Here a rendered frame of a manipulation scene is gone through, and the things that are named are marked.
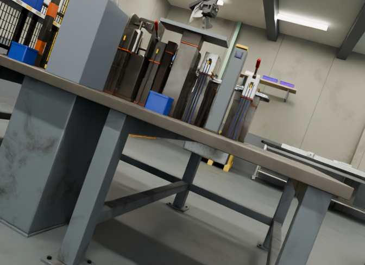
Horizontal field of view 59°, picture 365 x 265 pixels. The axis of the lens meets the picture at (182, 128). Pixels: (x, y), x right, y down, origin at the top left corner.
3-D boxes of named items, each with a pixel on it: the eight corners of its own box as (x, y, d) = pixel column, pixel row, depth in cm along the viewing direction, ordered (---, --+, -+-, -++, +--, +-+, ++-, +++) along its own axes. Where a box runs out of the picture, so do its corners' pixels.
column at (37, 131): (26, 238, 140) (77, 94, 137) (-24, 208, 149) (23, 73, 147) (71, 223, 169) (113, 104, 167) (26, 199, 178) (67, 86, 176)
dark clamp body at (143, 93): (149, 108, 193) (171, 48, 191) (142, 107, 181) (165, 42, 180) (138, 105, 194) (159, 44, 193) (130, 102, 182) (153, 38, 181)
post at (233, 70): (218, 134, 169) (248, 55, 167) (216, 134, 161) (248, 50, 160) (205, 129, 170) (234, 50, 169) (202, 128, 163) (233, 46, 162)
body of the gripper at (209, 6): (208, 13, 162) (217, -11, 162) (195, 11, 167) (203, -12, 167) (215, 19, 169) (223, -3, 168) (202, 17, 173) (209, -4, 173)
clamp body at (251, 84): (238, 142, 184) (260, 81, 183) (237, 142, 172) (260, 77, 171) (225, 137, 186) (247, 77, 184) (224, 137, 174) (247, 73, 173)
